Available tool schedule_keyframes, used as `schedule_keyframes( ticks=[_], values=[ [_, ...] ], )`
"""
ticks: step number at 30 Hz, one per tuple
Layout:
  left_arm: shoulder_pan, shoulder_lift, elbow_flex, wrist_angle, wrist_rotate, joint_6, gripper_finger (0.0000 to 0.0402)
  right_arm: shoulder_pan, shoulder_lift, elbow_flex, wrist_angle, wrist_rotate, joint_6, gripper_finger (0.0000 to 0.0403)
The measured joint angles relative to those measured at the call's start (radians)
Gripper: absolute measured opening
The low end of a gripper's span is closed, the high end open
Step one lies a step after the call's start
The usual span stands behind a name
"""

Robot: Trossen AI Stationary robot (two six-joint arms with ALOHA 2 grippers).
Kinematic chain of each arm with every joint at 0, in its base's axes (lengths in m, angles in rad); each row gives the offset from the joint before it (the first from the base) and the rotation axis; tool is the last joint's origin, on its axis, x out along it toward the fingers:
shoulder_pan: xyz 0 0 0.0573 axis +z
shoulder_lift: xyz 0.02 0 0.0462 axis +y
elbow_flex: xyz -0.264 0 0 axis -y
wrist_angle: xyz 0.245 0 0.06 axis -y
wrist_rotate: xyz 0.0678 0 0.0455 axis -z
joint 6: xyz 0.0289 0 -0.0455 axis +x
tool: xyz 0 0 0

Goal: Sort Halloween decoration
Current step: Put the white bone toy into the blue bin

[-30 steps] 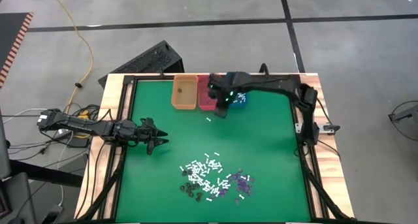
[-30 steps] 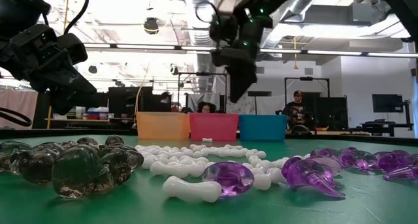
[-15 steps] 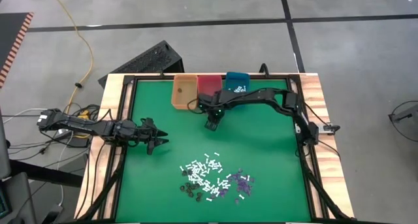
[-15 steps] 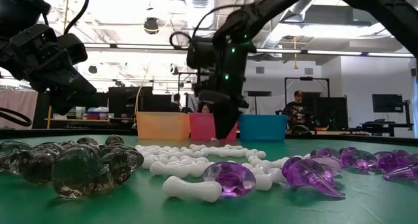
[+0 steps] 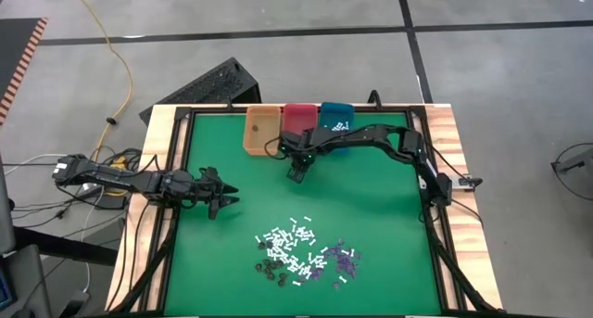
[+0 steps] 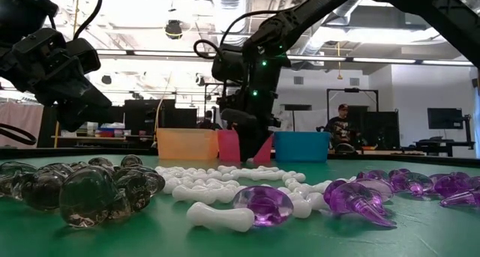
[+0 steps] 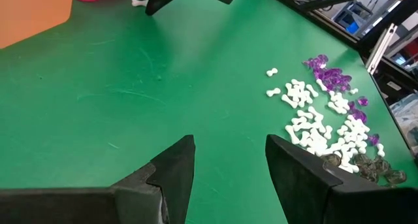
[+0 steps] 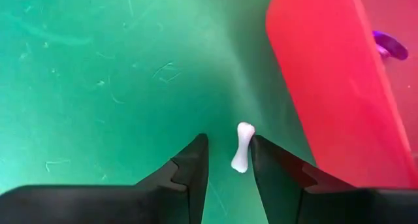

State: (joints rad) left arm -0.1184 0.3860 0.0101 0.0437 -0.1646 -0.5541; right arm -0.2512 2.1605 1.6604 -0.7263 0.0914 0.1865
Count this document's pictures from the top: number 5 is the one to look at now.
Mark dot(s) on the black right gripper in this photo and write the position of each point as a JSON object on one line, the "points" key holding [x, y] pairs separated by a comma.
{"points": [[303, 146]]}

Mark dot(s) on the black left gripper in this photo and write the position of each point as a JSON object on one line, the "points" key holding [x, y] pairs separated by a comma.
{"points": [[206, 188]]}

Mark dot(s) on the orange plastic bin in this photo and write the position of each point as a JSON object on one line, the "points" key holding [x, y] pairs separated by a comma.
{"points": [[264, 139]]}

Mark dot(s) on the pink plastic bin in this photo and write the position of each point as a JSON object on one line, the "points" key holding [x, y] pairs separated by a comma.
{"points": [[299, 118]]}

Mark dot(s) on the blue plastic bin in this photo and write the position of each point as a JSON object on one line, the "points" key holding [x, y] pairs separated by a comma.
{"points": [[333, 111]]}

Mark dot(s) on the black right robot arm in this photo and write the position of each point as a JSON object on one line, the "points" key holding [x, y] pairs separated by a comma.
{"points": [[380, 135]]}

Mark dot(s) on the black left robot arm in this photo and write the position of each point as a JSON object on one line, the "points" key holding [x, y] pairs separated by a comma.
{"points": [[120, 179]]}

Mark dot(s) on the wooden table side board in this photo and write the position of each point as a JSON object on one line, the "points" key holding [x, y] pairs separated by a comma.
{"points": [[472, 244], [132, 244]]}

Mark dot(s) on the black perforated metal case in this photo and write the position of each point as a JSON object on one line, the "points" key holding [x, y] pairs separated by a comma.
{"points": [[208, 84]]}

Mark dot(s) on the green table mat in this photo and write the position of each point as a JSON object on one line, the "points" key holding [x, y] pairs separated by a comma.
{"points": [[394, 271]]}

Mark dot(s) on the black floor bar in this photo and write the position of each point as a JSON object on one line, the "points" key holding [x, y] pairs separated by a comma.
{"points": [[65, 246]]}

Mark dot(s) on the black mat orange striped edge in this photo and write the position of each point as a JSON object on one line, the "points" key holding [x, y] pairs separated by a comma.
{"points": [[14, 49]]}

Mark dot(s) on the black frame hook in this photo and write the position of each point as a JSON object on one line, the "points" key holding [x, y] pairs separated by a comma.
{"points": [[374, 97]]}

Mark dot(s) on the black table frame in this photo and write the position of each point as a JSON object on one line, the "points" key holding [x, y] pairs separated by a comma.
{"points": [[394, 109]]}

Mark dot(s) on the grey metal post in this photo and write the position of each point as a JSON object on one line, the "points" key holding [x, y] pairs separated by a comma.
{"points": [[5, 207]]}

